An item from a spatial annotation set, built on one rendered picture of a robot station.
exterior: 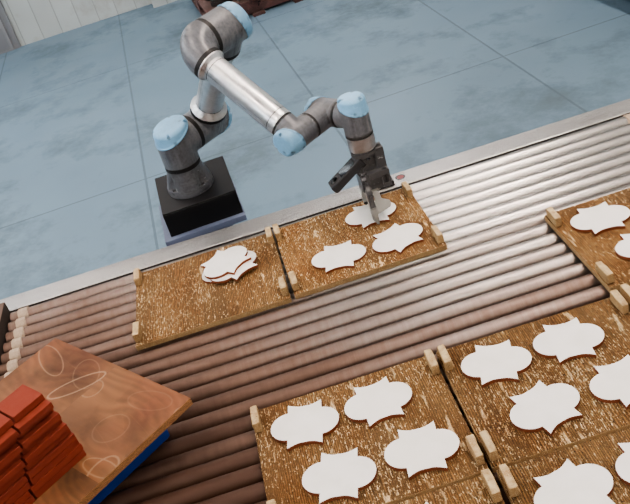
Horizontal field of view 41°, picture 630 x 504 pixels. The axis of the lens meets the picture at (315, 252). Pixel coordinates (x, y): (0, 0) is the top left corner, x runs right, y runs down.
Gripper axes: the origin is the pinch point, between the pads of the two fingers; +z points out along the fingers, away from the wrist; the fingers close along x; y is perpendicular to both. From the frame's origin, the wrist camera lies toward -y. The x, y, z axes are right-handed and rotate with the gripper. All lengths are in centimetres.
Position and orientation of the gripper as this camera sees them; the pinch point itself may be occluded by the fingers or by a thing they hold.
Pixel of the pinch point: (370, 213)
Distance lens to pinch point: 237.4
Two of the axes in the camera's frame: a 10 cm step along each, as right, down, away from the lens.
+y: 9.5, -3.1, 0.5
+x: -2.0, -4.9, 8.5
